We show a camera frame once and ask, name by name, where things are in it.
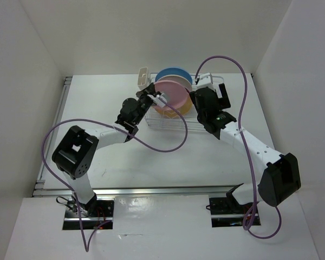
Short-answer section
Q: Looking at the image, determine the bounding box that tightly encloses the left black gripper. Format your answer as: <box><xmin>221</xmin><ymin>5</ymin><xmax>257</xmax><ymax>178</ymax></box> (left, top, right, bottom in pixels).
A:
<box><xmin>133</xmin><ymin>82</ymin><xmax>156</xmax><ymax>126</ymax></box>

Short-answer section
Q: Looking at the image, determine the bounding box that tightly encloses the pink plate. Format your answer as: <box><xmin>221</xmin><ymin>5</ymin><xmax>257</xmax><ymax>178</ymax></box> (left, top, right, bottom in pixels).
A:
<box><xmin>154</xmin><ymin>80</ymin><xmax>188</xmax><ymax>108</ymax></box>

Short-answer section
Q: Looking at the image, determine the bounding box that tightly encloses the yellow plate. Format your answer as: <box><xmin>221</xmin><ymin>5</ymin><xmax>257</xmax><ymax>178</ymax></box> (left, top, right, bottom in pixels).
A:
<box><xmin>153</xmin><ymin>97</ymin><xmax>192</xmax><ymax>117</ymax></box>

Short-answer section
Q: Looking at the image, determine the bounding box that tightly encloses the cream plate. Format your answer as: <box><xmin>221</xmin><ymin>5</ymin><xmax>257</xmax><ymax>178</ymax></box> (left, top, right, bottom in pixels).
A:
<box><xmin>158</xmin><ymin>75</ymin><xmax>192</xmax><ymax>92</ymax></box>

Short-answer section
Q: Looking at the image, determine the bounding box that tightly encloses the blue plate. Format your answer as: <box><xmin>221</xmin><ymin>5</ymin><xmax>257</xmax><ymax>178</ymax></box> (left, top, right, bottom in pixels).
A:
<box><xmin>155</xmin><ymin>67</ymin><xmax>193</xmax><ymax>84</ymax></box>

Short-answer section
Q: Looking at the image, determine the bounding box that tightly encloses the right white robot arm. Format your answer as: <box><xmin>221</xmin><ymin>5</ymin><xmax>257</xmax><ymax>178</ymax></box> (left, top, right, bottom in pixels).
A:
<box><xmin>190</xmin><ymin>83</ymin><xmax>301</xmax><ymax>213</ymax></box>

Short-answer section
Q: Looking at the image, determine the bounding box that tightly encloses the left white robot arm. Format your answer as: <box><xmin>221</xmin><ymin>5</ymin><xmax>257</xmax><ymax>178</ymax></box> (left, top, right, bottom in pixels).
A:
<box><xmin>51</xmin><ymin>83</ymin><xmax>157</xmax><ymax>216</ymax></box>

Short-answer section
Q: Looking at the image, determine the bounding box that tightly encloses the white cutlery holder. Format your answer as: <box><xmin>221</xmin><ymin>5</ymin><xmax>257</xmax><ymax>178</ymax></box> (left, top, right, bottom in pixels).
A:
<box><xmin>137</xmin><ymin>67</ymin><xmax>151</xmax><ymax>90</ymax></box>

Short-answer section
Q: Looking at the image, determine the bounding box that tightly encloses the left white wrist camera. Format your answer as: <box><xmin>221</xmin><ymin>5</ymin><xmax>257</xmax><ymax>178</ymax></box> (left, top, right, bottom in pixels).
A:
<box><xmin>148</xmin><ymin>93</ymin><xmax>168</xmax><ymax>108</ymax></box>

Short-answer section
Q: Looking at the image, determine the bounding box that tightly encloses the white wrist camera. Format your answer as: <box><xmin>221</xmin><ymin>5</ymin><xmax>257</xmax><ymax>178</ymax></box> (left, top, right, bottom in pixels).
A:
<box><xmin>196</xmin><ymin>73</ymin><xmax>214</xmax><ymax>90</ymax></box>
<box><xmin>148</xmin><ymin>93</ymin><xmax>168</xmax><ymax>108</ymax></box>

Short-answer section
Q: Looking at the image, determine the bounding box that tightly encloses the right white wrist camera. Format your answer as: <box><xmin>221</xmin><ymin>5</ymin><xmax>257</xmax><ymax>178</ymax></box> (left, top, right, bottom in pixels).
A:
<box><xmin>196</xmin><ymin>73</ymin><xmax>214</xmax><ymax>90</ymax></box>

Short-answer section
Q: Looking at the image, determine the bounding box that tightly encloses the white wire dish rack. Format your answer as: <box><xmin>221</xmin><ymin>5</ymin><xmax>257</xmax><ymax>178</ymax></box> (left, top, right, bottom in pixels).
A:
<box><xmin>144</xmin><ymin>71</ymin><xmax>228</xmax><ymax>133</ymax></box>

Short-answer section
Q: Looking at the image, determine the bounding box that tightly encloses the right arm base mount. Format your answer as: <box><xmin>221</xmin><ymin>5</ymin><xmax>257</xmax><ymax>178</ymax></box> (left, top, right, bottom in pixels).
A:
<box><xmin>205</xmin><ymin>197</ymin><xmax>252</xmax><ymax>228</ymax></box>

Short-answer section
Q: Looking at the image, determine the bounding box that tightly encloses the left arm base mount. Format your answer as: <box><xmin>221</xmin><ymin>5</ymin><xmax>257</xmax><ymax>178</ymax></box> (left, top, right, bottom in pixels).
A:
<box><xmin>56</xmin><ymin>196</ymin><xmax>114</xmax><ymax>230</ymax></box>

